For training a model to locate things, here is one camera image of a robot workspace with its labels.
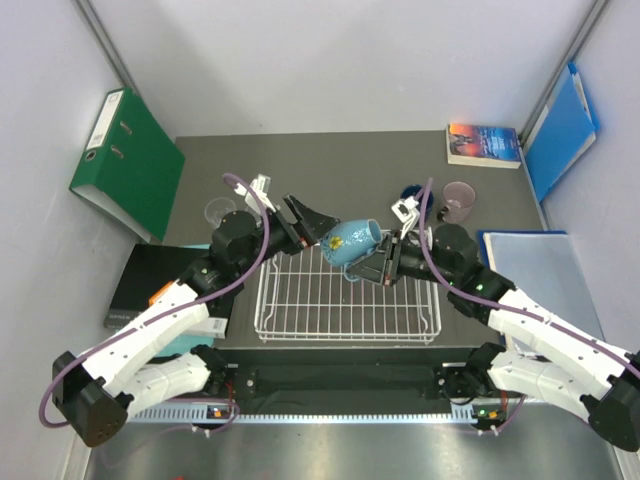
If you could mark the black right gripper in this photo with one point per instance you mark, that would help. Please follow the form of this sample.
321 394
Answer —
370 268

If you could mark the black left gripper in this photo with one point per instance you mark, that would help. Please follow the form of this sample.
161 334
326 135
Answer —
311 225

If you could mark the light blue mug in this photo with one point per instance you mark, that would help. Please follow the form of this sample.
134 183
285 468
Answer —
349 241

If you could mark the dark blue mug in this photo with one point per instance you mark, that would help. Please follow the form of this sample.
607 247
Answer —
416 191

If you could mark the clear faceted glass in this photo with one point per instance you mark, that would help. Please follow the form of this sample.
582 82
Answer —
217 209
253 209

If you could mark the pink mug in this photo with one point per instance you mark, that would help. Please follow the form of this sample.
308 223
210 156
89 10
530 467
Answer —
458 200

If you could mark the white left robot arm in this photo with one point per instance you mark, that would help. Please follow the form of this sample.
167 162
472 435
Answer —
99 390

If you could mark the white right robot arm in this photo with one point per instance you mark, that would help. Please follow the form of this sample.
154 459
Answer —
570 369

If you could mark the paperback book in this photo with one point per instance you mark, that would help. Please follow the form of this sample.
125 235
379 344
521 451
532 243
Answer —
483 146

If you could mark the orange key tag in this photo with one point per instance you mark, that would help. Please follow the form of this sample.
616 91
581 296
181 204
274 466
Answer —
158 294

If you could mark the black book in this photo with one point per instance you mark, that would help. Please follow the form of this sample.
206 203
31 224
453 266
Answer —
148 269

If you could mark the blue folder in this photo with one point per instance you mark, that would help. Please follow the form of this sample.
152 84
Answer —
566 128

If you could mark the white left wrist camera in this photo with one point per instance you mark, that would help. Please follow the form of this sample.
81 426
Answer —
260 186

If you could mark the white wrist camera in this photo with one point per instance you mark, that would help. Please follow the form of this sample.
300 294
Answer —
407 212
260 186

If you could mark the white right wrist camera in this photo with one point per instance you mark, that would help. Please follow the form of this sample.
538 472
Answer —
407 212

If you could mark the white wire dish rack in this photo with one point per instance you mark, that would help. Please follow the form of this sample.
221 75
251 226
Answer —
303 298

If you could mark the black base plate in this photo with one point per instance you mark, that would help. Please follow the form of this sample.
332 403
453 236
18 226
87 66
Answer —
343 381

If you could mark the green ring binder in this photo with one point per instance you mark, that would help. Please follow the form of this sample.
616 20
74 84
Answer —
130 168

